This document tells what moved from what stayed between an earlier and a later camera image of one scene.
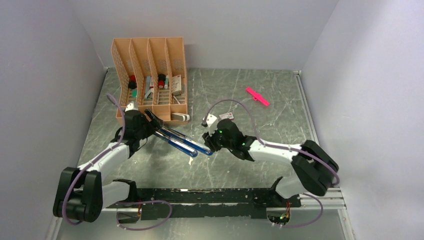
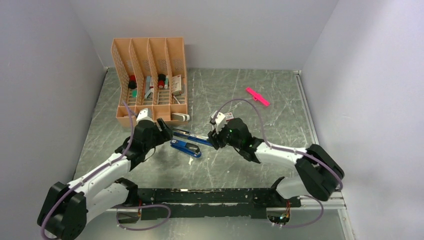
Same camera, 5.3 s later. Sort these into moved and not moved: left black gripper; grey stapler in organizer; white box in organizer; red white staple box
Moved: left black gripper
Not moved: red white staple box; grey stapler in organizer; white box in organizer
